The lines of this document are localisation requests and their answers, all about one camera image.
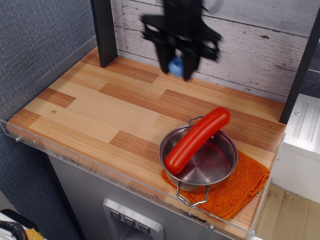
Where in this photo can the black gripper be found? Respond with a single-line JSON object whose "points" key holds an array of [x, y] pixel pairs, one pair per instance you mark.
{"points": [[182, 28]]}

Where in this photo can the blue and grey toy spoon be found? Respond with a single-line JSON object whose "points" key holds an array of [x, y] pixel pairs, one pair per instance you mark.
{"points": [[176, 66]]}

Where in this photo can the red toy sausage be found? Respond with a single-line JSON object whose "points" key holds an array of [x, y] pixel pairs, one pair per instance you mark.
{"points": [[195, 137]]}

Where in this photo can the orange knitted cloth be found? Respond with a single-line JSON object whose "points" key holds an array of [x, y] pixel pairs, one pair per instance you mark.
{"points": [[241, 187]]}

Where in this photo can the silver toy fridge cabinet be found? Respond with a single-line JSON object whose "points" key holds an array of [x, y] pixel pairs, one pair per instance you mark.
{"points": [[86, 193]]}

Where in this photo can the white toy sink unit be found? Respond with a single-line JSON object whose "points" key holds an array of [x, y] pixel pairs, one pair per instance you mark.
{"points": [[297, 164]]}

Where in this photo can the grey dispenser button panel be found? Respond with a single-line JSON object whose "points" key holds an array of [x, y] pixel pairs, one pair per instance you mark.
{"points": [[127, 224]]}

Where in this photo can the steel pot with handles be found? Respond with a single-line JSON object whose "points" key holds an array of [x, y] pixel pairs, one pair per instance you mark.
{"points": [[207, 170]]}

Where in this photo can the black right vertical post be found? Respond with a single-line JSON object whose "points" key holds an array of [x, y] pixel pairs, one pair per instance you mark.
{"points": [[303, 67]]}

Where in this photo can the clear acrylic guard rail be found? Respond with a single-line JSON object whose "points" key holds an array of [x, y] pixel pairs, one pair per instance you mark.
{"points": [[109, 121]]}

